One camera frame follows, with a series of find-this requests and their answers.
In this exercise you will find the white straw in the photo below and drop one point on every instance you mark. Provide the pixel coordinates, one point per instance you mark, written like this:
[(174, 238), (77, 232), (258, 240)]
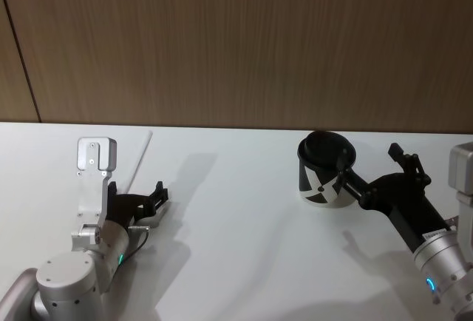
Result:
[(138, 163)]

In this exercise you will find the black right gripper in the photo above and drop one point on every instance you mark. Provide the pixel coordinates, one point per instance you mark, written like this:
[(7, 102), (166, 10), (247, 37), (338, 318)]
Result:
[(403, 202)]

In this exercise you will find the black and white paper cup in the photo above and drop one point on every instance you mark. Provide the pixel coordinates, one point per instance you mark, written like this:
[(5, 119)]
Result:
[(318, 180)]

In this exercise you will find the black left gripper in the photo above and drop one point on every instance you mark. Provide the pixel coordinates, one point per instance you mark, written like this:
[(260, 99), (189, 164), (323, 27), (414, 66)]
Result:
[(123, 208)]

